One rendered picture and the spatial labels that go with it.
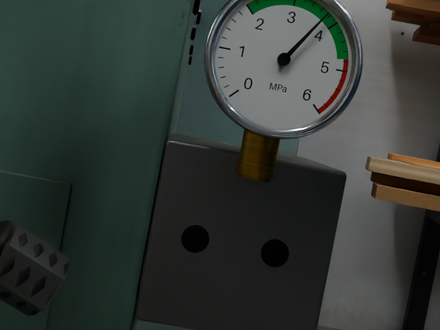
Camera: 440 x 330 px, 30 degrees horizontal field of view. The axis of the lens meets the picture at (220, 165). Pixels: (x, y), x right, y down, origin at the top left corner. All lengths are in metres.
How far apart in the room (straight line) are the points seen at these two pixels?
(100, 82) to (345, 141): 2.43
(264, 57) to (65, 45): 0.11
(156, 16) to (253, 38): 0.08
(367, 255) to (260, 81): 2.51
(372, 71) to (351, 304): 0.79
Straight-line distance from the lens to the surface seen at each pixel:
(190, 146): 0.35
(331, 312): 2.86
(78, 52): 0.39
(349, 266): 2.83
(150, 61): 0.39
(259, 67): 0.33
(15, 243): 0.30
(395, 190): 2.31
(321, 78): 0.33
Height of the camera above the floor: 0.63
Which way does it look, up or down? 3 degrees down
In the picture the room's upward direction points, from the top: 11 degrees clockwise
